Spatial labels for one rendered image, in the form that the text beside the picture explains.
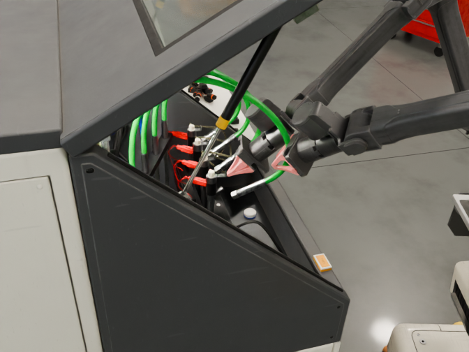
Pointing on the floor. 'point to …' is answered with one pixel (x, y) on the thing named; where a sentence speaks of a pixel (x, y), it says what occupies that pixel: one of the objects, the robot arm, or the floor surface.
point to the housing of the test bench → (38, 195)
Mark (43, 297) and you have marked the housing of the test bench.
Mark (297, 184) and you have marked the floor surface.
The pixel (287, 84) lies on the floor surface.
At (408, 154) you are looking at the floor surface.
